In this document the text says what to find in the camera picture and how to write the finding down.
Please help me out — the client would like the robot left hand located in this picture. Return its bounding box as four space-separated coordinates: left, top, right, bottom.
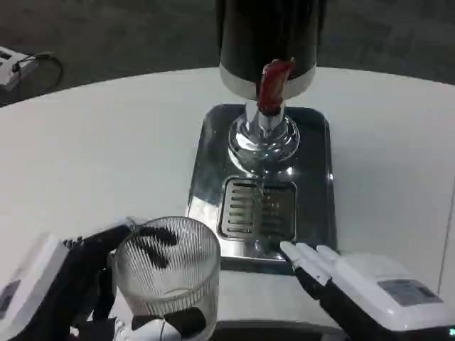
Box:
0 215 208 341

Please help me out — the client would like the clear ribbed glass cup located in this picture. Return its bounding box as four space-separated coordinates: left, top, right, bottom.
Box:
112 216 222 337

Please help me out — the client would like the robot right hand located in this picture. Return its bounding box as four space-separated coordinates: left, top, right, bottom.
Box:
279 241 455 341

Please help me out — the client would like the black steel drink dispenser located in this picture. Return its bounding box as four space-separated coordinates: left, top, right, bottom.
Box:
215 0 326 175

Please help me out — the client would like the white box device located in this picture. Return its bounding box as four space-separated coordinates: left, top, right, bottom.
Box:
0 45 38 91

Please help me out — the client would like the grey cable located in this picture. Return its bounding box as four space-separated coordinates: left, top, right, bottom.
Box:
12 51 64 98

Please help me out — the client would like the red dispenser tap handle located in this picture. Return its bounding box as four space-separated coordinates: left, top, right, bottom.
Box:
257 58 296 108

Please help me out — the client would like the steel drain grid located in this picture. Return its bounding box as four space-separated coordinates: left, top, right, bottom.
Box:
218 176 297 239

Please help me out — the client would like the steel drip tray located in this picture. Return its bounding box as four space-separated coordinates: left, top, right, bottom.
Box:
185 102 338 263

